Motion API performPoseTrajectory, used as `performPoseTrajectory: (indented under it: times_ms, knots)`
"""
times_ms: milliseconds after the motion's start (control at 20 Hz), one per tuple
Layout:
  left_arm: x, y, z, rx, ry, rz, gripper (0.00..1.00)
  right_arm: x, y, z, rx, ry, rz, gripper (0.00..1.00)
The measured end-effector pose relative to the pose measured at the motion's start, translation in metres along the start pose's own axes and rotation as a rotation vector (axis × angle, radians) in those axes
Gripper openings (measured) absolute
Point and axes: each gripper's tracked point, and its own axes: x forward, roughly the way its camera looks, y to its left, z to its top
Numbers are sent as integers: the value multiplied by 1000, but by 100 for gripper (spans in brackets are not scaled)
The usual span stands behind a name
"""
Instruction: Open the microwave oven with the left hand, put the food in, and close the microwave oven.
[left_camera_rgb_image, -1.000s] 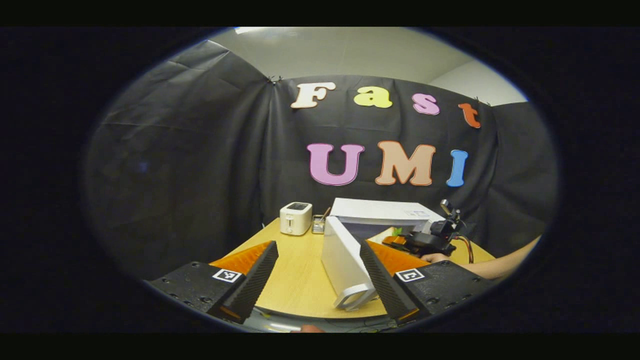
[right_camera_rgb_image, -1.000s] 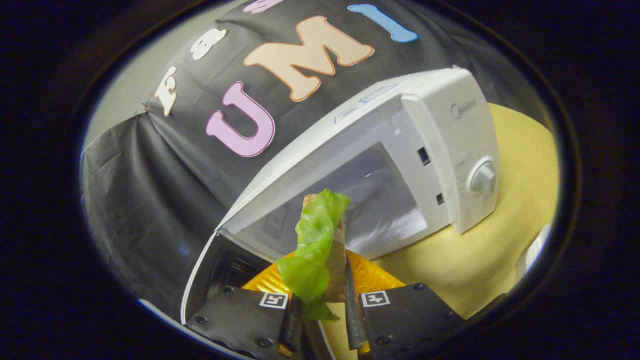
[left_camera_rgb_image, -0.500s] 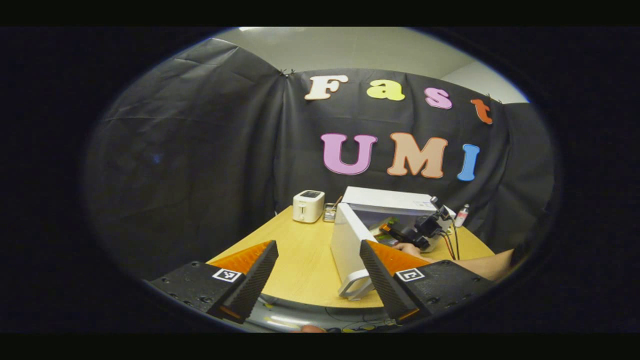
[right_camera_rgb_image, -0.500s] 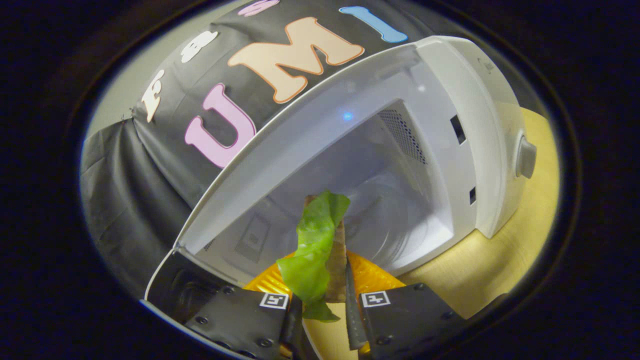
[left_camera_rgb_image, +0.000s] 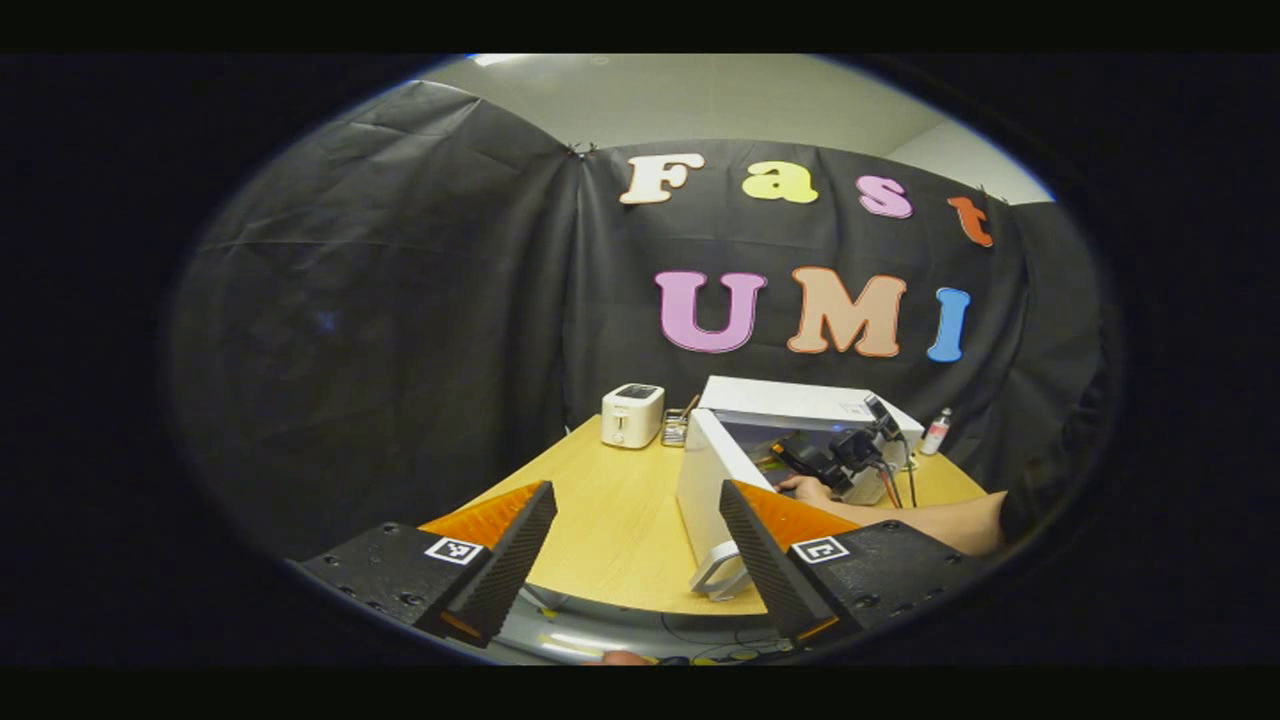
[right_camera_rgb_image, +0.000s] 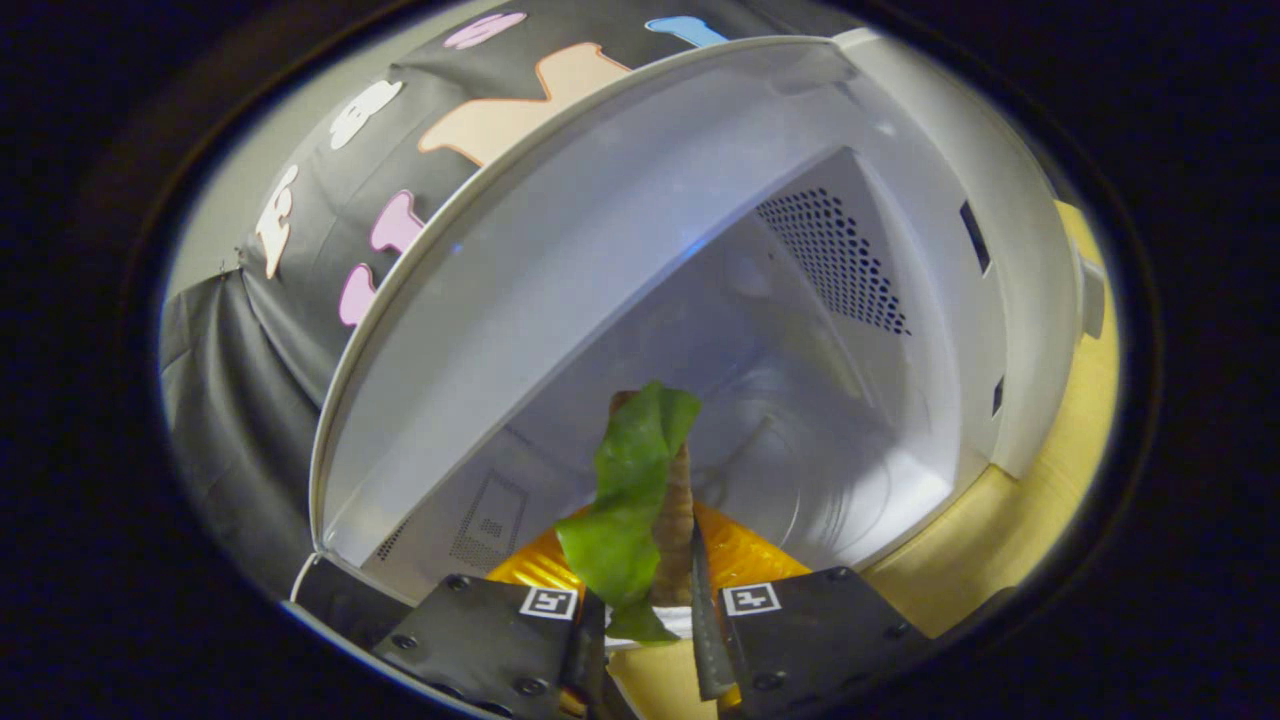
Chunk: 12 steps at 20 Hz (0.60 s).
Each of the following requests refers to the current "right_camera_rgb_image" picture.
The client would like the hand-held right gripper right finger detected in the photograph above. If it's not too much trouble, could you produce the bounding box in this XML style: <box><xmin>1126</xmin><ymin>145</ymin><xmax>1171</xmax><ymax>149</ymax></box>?
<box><xmin>688</xmin><ymin>500</ymin><xmax>939</xmax><ymax>720</ymax></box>

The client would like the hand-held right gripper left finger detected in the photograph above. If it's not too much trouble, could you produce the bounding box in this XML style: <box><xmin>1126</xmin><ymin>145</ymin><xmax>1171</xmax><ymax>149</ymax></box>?
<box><xmin>372</xmin><ymin>500</ymin><xmax>609</xmax><ymax>720</ymax></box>

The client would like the lettuce sandwich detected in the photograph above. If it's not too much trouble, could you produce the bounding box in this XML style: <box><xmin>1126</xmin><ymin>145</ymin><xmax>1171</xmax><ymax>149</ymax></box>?
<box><xmin>554</xmin><ymin>380</ymin><xmax>703</xmax><ymax>649</ymax></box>

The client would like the white microwave oven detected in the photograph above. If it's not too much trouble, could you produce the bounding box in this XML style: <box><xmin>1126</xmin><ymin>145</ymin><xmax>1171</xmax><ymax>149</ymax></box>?
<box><xmin>308</xmin><ymin>26</ymin><xmax>1109</xmax><ymax>643</ymax></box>

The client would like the black backdrop cloth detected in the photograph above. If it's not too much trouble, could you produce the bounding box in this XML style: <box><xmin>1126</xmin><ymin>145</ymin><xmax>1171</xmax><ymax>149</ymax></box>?
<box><xmin>158</xmin><ymin>0</ymin><xmax>836</xmax><ymax>606</ymax></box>

